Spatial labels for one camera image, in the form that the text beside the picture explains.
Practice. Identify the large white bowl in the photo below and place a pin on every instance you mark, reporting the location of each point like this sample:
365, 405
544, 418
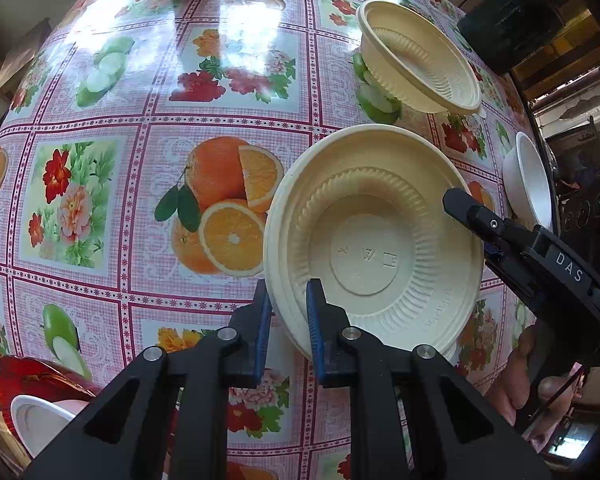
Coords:
35, 420

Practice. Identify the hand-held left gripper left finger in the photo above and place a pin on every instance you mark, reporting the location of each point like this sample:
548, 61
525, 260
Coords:
264, 330

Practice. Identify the beige plastic bowl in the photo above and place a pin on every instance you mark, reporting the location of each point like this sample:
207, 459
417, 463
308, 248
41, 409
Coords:
360, 260
420, 60

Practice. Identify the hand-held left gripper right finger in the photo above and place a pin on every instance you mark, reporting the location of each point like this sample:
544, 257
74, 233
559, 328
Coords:
316, 335

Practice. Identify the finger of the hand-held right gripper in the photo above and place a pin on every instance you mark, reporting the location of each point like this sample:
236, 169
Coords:
480, 217

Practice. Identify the black thermos jug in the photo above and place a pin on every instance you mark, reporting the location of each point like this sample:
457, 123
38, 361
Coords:
510, 25

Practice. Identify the small white bowl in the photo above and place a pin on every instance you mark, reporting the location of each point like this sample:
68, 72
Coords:
527, 180

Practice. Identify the person's right hand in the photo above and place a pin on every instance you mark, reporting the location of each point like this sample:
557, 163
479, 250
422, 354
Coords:
510, 385

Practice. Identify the fruit print tablecloth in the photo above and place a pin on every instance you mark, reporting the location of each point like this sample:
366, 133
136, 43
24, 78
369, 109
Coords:
130, 110

